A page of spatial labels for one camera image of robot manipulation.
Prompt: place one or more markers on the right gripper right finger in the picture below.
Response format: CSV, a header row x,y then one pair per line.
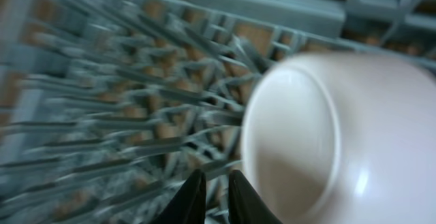
x,y
244,204

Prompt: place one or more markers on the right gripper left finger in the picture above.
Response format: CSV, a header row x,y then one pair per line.
x,y
188,206

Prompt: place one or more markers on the white cup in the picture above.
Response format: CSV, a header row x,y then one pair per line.
x,y
338,137

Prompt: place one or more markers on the grey dishwasher rack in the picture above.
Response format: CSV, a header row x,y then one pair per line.
x,y
107,106

